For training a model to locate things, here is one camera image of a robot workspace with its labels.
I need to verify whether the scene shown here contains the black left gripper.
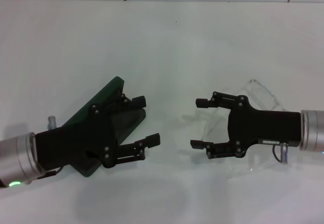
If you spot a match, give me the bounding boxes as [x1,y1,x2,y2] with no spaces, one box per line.
[35,92,161,171]

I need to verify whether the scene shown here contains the green glasses case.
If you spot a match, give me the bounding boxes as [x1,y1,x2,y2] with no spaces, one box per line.
[61,76,147,178]

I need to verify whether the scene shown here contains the thin black right gripper cable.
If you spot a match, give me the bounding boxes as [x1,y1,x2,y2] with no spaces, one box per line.
[272,144,282,163]

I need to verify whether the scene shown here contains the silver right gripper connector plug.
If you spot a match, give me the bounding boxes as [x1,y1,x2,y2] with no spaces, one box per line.
[279,144,289,164]

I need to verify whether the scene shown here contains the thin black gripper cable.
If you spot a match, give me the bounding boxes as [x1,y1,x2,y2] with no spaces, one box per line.
[272,144,282,163]
[37,167,64,180]

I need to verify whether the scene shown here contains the clear white glasses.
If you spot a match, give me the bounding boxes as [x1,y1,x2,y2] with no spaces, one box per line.
[194,78,289,179]

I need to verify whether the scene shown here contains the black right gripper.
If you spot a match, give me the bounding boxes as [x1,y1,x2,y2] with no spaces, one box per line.
[190,91,302,160]

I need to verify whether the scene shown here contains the thin black left gripper cable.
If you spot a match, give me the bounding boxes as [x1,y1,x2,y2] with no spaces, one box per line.
[37,167,64,180]

